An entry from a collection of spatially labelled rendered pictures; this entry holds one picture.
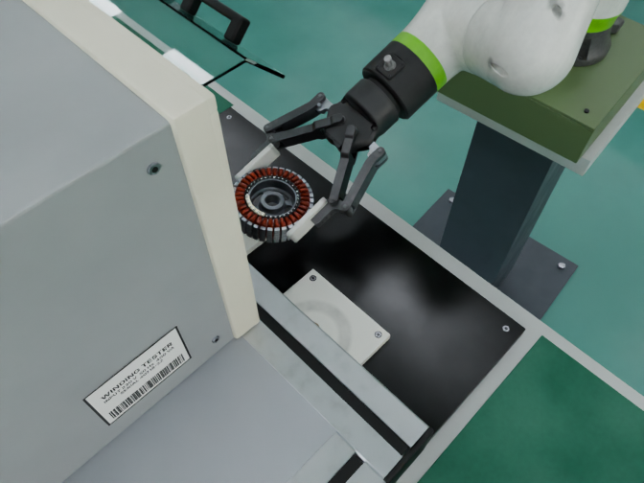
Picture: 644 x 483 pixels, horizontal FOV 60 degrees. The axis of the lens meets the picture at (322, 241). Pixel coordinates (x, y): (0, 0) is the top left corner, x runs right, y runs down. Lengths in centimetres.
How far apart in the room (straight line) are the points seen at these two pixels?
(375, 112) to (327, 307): 27
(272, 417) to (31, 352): 16
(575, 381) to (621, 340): 100
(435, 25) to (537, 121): 36
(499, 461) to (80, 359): 58
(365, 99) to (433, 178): 127
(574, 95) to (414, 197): 96
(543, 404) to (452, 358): 13
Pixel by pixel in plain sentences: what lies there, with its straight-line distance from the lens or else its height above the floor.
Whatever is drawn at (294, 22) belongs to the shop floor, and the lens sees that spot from 267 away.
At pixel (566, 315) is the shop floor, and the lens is 181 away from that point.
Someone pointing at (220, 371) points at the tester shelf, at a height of 111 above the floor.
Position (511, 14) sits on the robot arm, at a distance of 71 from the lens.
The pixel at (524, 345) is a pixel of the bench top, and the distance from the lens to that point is 85.
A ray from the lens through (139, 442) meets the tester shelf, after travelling 39.
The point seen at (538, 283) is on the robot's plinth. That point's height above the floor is 2.
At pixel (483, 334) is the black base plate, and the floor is 77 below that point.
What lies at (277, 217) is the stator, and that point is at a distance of 74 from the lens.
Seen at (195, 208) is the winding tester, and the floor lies 126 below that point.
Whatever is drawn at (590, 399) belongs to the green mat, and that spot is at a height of 75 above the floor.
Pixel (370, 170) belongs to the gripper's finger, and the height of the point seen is 93.
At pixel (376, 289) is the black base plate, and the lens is 82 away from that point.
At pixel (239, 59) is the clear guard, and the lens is 68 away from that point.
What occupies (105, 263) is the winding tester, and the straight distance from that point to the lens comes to 26.
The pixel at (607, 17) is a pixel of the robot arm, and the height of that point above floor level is 92.
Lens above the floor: 147
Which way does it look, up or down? 55 degrees down
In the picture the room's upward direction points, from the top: straight up
